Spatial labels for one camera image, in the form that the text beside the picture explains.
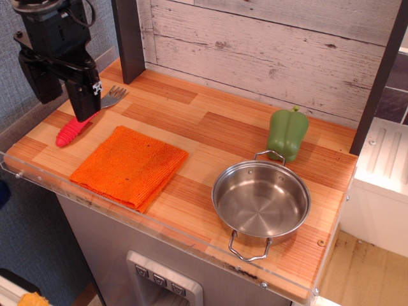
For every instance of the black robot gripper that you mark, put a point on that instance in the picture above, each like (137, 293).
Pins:
(57, 33)

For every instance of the stainless steel pan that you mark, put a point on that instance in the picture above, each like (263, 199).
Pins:
(260, 200)

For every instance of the orange folded cloth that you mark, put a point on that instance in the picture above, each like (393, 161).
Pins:
(130, 168)

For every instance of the clear acrylic edge guard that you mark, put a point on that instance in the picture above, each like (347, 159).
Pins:
(184, 217)

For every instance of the grey toy fridge cabinet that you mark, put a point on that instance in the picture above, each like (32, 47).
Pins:
(105, 243)

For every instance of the yellow object at bottom left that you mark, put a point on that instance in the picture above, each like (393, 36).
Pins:
(33, 299)

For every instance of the silver dispenser panel with buttons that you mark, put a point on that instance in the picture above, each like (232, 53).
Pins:
(156, 284)

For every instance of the green toy bell pepper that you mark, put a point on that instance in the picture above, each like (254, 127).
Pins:
(286, 132)

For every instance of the white toy sink unit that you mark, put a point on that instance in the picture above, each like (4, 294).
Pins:
(376, 207)

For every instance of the fork with red handle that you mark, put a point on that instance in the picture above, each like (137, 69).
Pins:
(73, 128)

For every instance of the dark grey vertical post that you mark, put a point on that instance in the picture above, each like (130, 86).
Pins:
(129, 39)

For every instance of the dark grey right post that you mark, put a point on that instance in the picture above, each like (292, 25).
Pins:
(395, 40)

